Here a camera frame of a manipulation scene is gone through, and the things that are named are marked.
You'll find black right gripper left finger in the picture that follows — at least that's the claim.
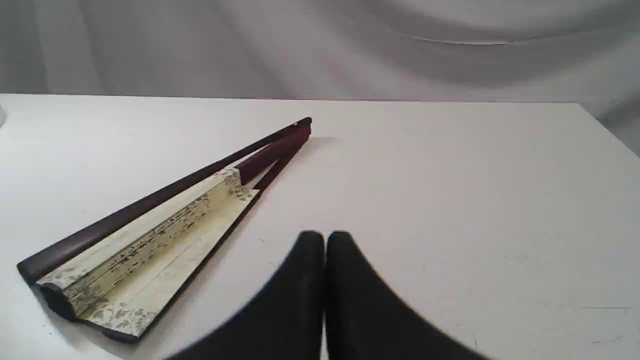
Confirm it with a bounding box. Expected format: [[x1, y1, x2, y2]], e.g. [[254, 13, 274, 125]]
[[171, 230, 325, 360]]

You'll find folding paper fan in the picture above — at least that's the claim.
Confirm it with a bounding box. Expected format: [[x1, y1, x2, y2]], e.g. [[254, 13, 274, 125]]
[[16, 117, 313, 344]]

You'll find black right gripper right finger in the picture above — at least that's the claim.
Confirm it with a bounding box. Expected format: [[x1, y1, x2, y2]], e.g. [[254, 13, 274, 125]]
[[325, 231, 483, 360]]

